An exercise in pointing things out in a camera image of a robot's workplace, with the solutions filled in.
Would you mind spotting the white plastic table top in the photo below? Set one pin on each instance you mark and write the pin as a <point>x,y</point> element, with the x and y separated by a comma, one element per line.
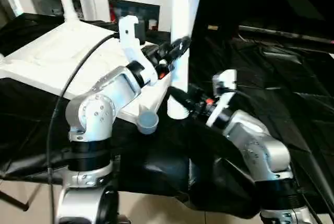
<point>65,51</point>

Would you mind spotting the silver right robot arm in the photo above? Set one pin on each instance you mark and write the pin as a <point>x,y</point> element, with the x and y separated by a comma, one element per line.
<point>255,140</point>

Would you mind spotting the black plastic mat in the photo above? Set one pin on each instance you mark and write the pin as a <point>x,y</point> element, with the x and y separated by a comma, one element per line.
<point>235,104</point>

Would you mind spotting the small white cup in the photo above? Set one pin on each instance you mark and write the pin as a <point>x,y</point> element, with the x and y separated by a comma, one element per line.
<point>152,24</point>

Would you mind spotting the small white label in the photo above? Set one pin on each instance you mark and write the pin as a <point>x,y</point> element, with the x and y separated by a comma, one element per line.
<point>213,27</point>

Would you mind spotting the red box in cabinet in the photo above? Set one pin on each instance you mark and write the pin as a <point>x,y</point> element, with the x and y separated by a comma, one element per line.
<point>112,12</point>

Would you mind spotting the white flat board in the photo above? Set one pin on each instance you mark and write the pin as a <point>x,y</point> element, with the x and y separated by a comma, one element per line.
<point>331,56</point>

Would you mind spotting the black stand rod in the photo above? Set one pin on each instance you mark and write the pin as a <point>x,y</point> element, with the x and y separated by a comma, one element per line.
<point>15,201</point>

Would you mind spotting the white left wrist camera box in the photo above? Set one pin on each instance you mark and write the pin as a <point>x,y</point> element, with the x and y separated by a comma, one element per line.
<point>130,46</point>

